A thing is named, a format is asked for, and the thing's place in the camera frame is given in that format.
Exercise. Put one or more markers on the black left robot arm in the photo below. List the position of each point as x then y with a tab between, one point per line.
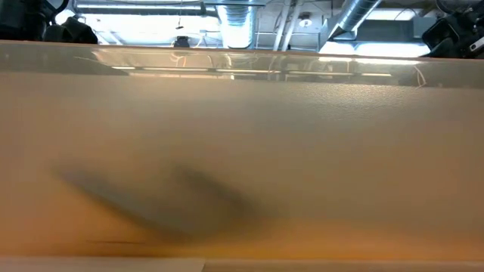
22	19

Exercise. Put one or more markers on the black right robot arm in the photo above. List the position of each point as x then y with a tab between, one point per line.
461	7

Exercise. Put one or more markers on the grey ventilation box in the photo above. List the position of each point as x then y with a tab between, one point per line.
385	30

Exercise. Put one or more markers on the grey ceiling pipe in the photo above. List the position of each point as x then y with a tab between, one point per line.
132	8

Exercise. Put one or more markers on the black ceiling device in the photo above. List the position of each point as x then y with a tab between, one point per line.
181	41

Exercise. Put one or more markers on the white smoke detector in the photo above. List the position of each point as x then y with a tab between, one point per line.
305	22

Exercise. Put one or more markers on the white ceiling pipe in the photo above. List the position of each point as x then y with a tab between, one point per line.
279	34
293	22

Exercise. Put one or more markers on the silver spiral air duct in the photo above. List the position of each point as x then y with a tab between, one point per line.
237	26
355	15

